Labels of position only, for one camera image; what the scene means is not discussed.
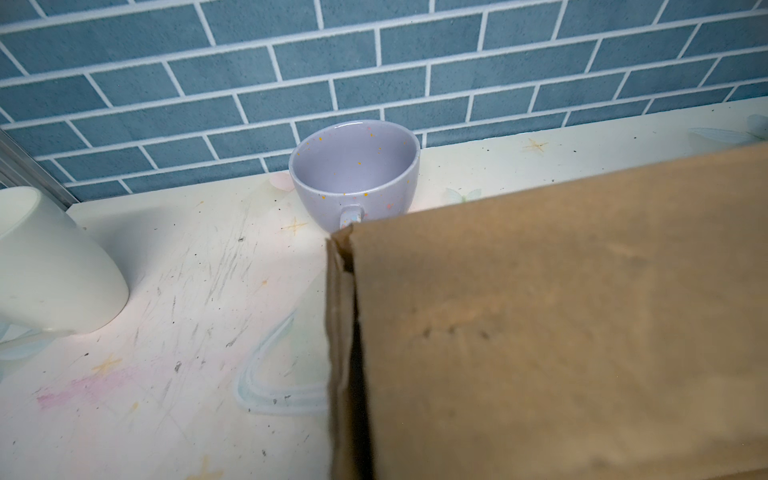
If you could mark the brown cardboard box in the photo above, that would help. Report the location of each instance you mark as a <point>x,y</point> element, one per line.
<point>613,327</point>

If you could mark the lavender speckled ceramic cup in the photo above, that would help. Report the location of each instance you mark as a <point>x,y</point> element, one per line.
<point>362,170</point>

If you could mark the white ceramic mug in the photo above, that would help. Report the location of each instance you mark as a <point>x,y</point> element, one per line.
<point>55,279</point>

